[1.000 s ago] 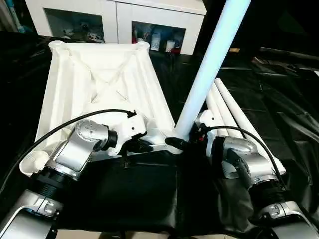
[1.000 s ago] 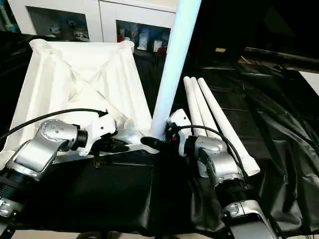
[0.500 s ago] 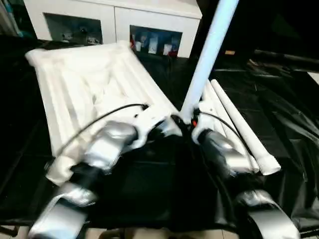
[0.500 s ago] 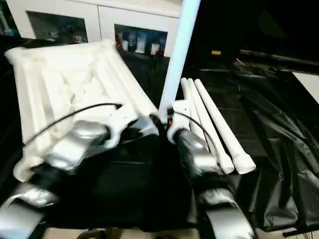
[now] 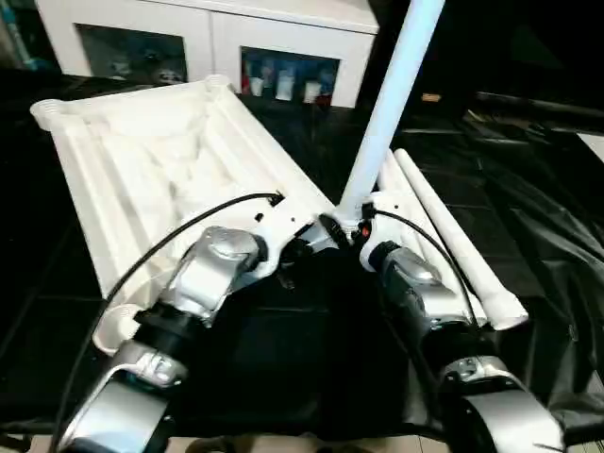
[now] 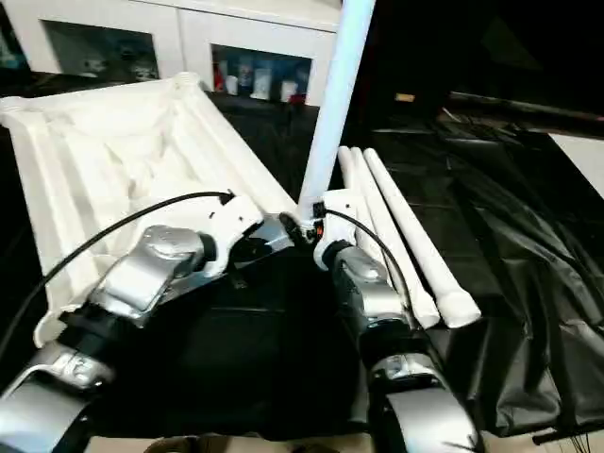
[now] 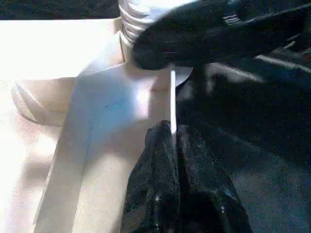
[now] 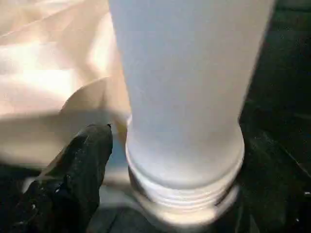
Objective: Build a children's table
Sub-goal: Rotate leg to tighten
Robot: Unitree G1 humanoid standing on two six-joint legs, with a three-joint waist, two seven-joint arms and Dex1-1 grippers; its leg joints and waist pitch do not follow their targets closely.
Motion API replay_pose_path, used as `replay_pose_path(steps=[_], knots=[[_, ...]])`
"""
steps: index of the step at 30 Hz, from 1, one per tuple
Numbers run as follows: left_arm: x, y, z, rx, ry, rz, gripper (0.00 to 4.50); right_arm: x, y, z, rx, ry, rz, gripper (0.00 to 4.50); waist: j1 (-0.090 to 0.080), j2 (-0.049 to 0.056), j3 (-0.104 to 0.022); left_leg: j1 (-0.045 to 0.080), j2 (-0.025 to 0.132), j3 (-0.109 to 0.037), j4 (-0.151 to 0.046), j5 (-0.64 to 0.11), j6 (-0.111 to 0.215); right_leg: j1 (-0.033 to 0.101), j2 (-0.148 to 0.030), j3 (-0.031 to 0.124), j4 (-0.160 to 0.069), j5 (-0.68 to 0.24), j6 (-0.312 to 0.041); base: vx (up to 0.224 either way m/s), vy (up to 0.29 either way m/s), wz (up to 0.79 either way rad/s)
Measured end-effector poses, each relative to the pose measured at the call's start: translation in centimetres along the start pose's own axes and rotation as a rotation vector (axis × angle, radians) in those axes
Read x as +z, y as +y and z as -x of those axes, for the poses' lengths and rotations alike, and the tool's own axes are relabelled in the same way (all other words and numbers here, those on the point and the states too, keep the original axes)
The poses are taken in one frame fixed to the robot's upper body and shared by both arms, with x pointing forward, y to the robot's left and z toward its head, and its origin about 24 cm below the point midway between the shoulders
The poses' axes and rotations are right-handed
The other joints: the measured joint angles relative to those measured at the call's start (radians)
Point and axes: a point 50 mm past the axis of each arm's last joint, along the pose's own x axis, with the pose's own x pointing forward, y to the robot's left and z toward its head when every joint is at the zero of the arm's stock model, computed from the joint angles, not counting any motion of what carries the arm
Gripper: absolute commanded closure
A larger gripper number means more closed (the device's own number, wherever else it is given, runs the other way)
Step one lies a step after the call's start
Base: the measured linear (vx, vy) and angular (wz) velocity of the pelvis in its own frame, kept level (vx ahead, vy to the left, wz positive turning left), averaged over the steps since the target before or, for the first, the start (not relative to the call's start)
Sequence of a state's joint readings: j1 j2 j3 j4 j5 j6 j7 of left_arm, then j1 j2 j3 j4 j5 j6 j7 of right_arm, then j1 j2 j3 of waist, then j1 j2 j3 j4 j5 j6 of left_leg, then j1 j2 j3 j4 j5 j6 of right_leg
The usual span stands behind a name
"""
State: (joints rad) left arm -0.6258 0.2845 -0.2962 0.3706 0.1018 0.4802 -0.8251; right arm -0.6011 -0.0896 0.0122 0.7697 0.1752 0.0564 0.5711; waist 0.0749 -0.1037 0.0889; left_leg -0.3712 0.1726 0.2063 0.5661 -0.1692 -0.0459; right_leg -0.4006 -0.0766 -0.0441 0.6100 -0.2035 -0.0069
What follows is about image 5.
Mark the white glass-door cabinet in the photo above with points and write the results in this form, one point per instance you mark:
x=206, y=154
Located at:
x=212, y=28

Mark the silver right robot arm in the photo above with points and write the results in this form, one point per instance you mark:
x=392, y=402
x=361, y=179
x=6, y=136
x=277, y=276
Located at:
x=415, y=283

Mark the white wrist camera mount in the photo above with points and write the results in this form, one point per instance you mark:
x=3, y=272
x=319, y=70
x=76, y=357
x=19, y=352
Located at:
x=283, y=226
x=389, y=212

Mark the white plastic table top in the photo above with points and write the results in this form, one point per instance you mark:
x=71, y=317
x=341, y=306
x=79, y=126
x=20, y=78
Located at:
x=141, y=156

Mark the black table mat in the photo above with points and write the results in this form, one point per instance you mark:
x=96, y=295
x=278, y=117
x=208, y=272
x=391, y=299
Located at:
x=307, y=354

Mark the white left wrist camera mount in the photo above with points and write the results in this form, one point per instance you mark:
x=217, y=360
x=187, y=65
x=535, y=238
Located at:
x=283, y=226

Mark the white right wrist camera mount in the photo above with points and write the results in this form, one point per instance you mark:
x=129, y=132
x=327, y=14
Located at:
x=389, y=212

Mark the white flat panel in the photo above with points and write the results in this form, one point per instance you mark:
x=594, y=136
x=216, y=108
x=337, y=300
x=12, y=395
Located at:
x=592, y=146

